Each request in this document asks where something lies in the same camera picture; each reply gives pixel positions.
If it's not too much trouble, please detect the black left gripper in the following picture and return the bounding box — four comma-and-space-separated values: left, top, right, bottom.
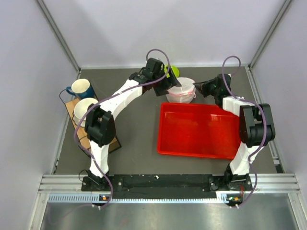
152, 65, 180, 96

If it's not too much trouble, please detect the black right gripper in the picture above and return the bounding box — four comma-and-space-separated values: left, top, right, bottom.
193, 77, 220, 98

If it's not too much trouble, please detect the white mesh laundry bag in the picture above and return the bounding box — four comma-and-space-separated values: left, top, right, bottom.
166, 77, 196, 104

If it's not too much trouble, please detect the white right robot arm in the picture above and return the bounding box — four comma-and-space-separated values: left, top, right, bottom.
193, 74, 276, 190

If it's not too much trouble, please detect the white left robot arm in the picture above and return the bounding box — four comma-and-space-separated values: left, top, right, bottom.
84, 58, 180, 190

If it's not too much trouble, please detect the green plastic bowl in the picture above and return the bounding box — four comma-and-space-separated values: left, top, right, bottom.
164, 65, 180, 78

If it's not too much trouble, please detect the red plastic tray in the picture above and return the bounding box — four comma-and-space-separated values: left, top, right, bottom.
157, 103, 241, 160

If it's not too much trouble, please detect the blue mug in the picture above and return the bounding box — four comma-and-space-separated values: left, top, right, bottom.
65, 79, 95, 100

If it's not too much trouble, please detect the white ceramic bowl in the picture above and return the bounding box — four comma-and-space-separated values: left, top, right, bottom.
73, 98, 98, 120

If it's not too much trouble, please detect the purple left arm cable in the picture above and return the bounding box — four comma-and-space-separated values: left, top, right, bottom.
73, 48, 171, 209

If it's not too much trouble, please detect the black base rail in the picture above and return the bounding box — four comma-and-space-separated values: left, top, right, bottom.
81, 173, 254, 199

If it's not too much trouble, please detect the aluminium frame rail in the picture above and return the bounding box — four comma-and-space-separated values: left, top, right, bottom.
38, 173, 300, 204

